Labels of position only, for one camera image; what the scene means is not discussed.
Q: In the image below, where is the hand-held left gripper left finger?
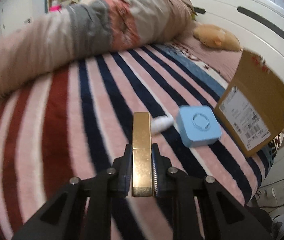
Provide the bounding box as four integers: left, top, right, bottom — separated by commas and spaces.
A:
12, 144, 133, 240

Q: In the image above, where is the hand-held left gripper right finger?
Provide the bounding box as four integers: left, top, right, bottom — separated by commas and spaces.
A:
151, 143, 273, 240

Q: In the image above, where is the gold rectangular box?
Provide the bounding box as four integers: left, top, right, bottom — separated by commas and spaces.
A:
131, 112, 154, 197

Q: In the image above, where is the brown cardboard box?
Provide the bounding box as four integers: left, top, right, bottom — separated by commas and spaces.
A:
214, 50, 284, 158

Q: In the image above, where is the small white tube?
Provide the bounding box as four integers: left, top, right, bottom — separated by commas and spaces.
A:
150, 115, 175, 135

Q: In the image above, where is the light blue square box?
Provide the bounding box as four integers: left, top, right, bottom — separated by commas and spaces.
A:
176, 106, 222, 148

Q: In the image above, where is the white side cabinet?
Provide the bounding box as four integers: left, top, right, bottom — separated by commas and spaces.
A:
256, 134, 284, 217

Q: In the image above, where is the striped fleece blanket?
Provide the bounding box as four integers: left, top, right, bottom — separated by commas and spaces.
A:
0, 44, 270, 240

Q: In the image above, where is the pink printed bed sheet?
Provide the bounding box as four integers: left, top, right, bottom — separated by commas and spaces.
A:
168, 20, 244, 85

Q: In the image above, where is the white bed headboard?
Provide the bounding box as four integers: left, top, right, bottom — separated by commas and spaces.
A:
175, 0, 284, 98

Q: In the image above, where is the beige plush toy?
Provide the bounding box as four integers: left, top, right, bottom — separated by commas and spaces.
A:
194, 24, 241, 52

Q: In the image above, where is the rolled pink grey quilt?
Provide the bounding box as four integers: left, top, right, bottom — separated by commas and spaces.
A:
0, 0, 195, 101

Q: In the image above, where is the black cable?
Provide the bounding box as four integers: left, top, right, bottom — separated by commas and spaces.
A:
256, 172, 284, 209

